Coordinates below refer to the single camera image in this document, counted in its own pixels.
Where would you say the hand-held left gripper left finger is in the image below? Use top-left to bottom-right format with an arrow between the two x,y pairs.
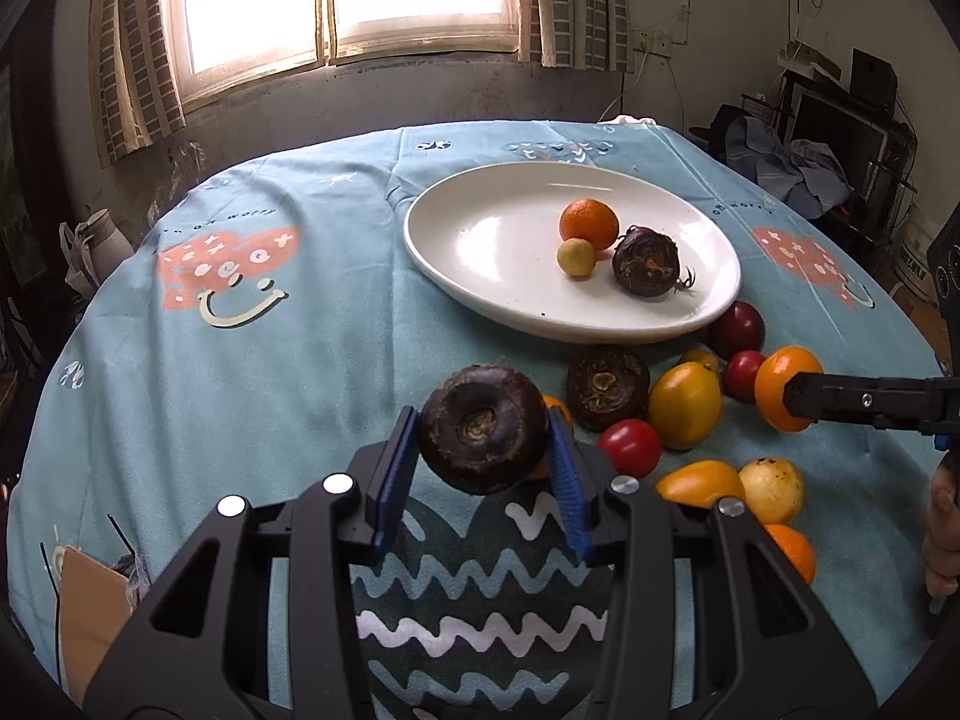
81,405 -> 421,720

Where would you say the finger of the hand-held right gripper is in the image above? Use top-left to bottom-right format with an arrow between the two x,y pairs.
784,373 -> 948,433

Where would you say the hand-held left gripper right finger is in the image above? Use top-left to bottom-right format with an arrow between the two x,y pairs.
550,407 -> 880,720

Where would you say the small red tomato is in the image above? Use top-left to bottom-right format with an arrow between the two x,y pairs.
596,418 -> 662,479
722,349 -> 767,401

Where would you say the orange tomato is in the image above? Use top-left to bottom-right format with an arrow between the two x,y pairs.
525,394 -> 575,481
754,345 -> 824,434

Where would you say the dark purple water chestnut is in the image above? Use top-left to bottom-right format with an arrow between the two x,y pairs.
418,364 -> 550,496
565,346 -> 651,434

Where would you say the pale yellow round fruit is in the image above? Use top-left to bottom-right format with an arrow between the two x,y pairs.
739,457 -> 808,526

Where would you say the yellow-orange tomato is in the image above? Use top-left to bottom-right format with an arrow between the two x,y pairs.
655,460 -> 747,509

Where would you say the dark red plum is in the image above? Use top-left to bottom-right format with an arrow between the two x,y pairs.
709,300 -> 767,361

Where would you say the large yellow tomato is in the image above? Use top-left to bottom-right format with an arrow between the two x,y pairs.
648,361 -> 723,451

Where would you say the orange tangerine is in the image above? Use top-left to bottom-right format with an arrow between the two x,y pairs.
559,198 -> 620,250
763,523 -> 816,586

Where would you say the white oval plate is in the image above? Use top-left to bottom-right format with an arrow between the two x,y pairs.
403,162 -> 742,346

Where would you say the person's right hand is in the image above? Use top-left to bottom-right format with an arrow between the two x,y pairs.
924,461 -> 960,601

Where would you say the white bucket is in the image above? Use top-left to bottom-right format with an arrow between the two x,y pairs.
892,199 -> 946,302

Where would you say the light blue printed tablecloth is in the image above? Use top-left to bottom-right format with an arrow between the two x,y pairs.
15,118 -> 950,720

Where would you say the pile of blue-grey clothes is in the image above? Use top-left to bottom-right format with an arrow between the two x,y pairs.
724,116 -> 856,218

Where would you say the black monitor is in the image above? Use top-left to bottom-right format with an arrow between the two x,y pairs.
784,82 -> 912,192

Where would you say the black speaker box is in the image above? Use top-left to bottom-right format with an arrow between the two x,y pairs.
851,49 -> 899,113

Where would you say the dark water chestnut with sprout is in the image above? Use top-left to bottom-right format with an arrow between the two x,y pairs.
611,225 -> 697,297

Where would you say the black hat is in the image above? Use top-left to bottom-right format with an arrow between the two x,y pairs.
686,105 -> 751,152

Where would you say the cardboard box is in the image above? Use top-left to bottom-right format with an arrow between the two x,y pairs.
56,546 -> 137,706

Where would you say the white jug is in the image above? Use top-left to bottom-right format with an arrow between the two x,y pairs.
75,208 -> 136,282

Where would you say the checked curtain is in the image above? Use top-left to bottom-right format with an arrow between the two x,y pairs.
517,0 -> 635,72
90,0 -> 188,166

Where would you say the dark framed picture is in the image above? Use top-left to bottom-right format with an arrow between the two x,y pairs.
0,60 -> 46,286

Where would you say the window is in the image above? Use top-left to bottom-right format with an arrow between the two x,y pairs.
161,0 -> 522,102

